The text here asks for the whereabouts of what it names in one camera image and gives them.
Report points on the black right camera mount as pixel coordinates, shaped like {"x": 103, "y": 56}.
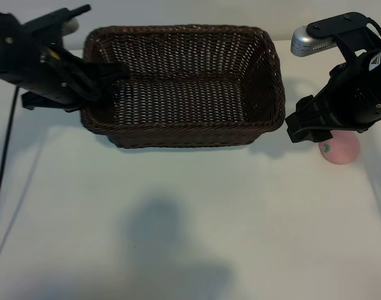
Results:
{"x": 343, "y": 26}

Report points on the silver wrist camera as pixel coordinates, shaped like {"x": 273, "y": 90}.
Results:
{"x": 71, "y": 27}
{"x": 306, "y": 42}

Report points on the pink toy peach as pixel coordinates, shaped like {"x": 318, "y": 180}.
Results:
{"x": 342, "y": 151}

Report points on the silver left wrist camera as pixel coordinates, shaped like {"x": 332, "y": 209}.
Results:
{"x": 71, "y": 27}

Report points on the dark brown wicker basket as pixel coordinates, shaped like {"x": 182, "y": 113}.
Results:
{"x": 184, "y": 100}

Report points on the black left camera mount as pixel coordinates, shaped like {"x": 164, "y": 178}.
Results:
{"x": 53, "y": 17}

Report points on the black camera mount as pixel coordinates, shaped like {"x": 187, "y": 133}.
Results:
{"x": 343, "y": 26}
{"x": 53, "y": 17}

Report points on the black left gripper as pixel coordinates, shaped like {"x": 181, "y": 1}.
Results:
{"x": 31, "y": 68}

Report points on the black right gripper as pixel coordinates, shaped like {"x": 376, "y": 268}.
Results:
{"x": 362, "y": 90}

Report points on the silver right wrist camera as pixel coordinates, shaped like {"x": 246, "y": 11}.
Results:
{"x": 306, "y": 42}

